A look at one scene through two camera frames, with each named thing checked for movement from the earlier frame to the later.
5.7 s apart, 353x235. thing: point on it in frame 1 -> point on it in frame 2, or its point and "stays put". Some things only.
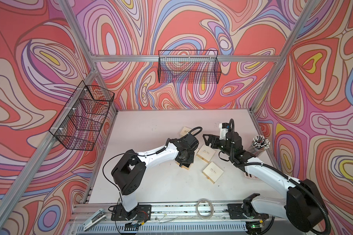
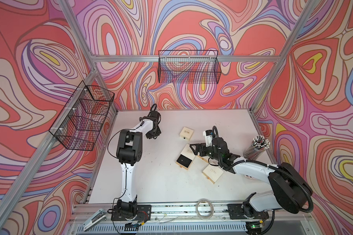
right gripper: x=210 y=137 -> x=197 y=146
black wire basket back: x=190 y=66 stays put
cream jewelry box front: x=213 y=173 stays put
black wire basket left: x=79 y=124 stays put
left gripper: x=191 y=159 -> x=158 y=133
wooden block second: x=185 y=131 stays put
